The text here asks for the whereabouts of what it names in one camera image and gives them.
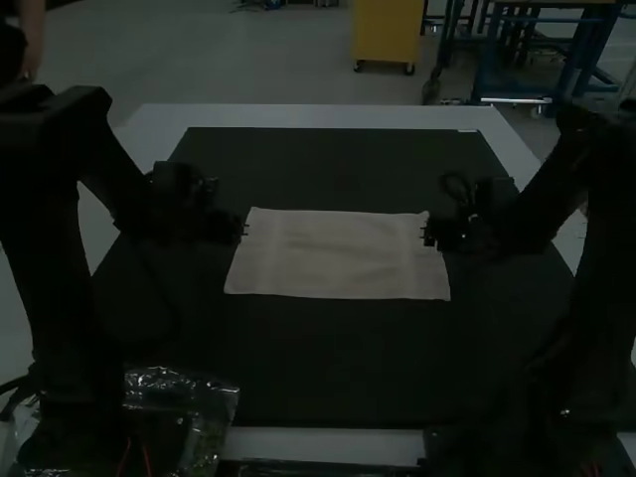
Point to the pale towel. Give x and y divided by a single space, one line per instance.
338 253

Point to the person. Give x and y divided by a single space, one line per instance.
32 30

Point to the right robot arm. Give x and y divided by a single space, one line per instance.
596 248

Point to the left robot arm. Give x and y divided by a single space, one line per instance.
49 199

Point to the black mat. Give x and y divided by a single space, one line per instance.
323 358

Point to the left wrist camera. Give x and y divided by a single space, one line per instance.
208 189

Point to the blue metal frame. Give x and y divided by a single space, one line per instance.
522 79

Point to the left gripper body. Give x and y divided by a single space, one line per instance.
221 227

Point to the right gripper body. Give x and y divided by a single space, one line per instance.
449 232

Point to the yellow cabinet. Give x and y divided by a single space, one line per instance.
385 30

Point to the silver foil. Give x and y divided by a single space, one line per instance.
199 397

